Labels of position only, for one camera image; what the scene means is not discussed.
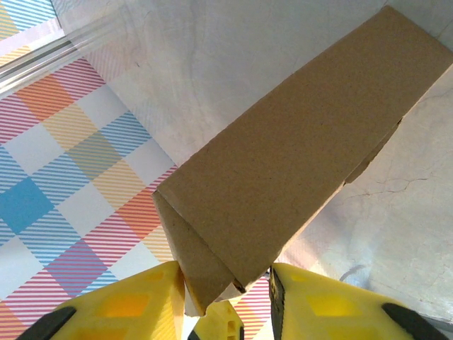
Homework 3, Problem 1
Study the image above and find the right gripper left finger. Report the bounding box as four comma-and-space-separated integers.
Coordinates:
16, 261, 187, 340

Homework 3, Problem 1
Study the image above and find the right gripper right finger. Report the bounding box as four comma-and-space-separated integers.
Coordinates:
269, 262, 452, 340

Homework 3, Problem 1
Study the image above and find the brown cardboard paper box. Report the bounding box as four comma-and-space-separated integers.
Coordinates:
151, 5, 453, 318

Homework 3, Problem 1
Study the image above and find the aluminium corner post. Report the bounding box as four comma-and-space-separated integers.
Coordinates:
0, 17, 121, 93

